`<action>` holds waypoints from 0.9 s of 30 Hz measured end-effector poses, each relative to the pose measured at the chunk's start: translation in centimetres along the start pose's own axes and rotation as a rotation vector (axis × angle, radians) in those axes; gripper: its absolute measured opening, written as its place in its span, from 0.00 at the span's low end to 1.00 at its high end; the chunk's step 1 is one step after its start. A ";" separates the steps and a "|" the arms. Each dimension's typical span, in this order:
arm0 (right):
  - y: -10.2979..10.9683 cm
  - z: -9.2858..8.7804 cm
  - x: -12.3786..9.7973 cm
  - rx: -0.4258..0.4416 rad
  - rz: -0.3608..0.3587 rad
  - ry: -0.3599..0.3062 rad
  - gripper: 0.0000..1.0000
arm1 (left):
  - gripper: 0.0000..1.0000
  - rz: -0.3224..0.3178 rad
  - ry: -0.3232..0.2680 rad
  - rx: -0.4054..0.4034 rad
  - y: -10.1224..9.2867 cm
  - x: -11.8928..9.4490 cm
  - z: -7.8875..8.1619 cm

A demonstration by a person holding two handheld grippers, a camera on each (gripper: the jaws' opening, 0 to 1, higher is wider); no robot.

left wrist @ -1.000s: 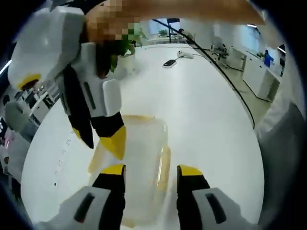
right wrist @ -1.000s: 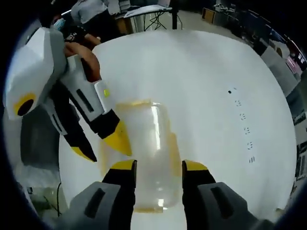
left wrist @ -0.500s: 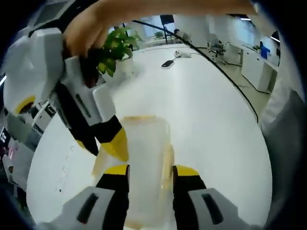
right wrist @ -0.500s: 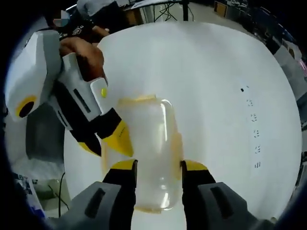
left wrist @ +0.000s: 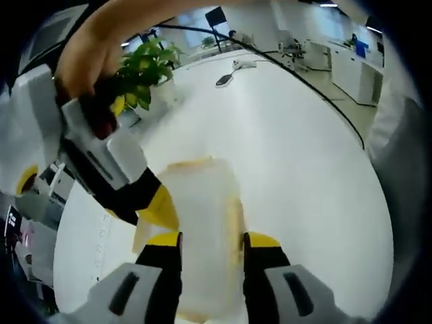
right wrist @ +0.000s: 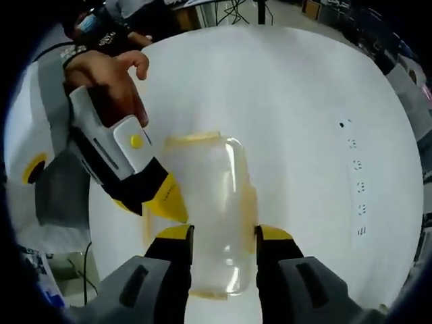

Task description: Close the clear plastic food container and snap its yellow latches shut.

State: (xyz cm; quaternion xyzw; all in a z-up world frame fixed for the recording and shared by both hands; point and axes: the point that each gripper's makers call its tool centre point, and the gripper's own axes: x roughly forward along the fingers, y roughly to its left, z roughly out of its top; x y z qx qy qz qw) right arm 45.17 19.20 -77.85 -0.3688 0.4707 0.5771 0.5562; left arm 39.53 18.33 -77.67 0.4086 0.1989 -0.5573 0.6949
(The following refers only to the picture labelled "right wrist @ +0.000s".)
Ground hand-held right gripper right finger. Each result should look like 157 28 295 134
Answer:
254 225 386 324

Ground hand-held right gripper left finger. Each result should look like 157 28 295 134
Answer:
72 224 196 324

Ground clear plastic container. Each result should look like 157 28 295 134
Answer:
142 130 260 302

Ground person's left hand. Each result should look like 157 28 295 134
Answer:
63 50 150 129

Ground yellow-rimmed black disc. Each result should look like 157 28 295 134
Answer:
21 152 49 185

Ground person's black shirt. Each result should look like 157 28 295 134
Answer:
62 8 153 59

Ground white power strip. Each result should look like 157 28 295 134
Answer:
337 116 371 253

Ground black tripod legs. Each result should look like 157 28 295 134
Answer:
215 0 268 25

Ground black floor cable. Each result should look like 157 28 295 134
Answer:
67 240 99 305

